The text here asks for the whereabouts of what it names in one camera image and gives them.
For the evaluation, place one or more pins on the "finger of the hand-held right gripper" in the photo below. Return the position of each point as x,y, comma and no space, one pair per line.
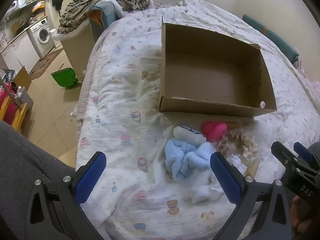
282,153
303,152

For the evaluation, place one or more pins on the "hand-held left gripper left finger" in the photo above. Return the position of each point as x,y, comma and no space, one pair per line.
90,177

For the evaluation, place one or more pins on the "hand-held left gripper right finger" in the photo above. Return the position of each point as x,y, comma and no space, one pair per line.
226,180

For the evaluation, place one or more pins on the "clear plastic packet white cloth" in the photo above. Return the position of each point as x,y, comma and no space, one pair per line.
236,163

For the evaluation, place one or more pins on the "white fluffy cloth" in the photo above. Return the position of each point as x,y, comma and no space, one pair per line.
207,193

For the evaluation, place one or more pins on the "translucent beige pouch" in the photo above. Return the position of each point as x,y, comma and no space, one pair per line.
252,168

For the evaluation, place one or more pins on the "beige ruffled fluffy cloth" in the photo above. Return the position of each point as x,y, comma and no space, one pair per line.
247,142

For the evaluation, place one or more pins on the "light blue fluffy towel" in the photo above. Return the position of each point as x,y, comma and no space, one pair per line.
185,157

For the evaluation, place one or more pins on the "pink soft toy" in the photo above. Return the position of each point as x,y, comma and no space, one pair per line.
215,130

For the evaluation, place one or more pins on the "white sock blue stripe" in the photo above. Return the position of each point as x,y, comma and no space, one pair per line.
187,135

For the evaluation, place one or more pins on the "cardboard box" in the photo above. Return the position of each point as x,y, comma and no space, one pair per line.
200,80

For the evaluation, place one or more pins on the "person's right hand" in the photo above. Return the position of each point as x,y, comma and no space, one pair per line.
297,212

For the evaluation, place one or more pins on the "person's grey trouser leg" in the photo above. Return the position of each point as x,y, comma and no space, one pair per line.
22,155

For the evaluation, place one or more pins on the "bed with printed cover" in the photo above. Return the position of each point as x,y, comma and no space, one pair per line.
120,100

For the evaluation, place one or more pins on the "yellow wooden rack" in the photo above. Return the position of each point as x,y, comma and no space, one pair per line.
20,116

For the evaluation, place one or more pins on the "green dustpan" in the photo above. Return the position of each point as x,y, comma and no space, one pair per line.
63,77

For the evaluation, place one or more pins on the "red pink suitcase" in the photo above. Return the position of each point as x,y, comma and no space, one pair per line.
7,105

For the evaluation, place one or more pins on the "wooden stick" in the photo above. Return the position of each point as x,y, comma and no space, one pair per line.
11,95

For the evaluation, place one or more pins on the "teal pillow orange stripe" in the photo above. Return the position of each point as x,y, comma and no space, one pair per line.
270,35

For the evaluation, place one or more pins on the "flat cardboard piece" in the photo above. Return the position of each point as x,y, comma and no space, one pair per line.
22,78

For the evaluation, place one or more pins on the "brown patterned floor rug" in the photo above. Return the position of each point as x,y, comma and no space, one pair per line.
45,63

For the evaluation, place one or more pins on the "black white packet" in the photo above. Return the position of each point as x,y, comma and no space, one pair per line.
10,74

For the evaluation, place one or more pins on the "beige bedside cabinet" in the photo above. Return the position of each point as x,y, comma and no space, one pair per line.
77,47

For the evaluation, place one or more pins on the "white kitchen cabinets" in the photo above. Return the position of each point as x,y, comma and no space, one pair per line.
20,52

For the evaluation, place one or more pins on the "white washing machine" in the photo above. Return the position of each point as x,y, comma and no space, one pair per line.
41,35

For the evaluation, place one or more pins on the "teal pillow orange lining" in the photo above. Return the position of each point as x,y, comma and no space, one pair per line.
106,15

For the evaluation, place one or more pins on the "orange box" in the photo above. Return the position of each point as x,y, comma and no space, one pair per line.
38,6

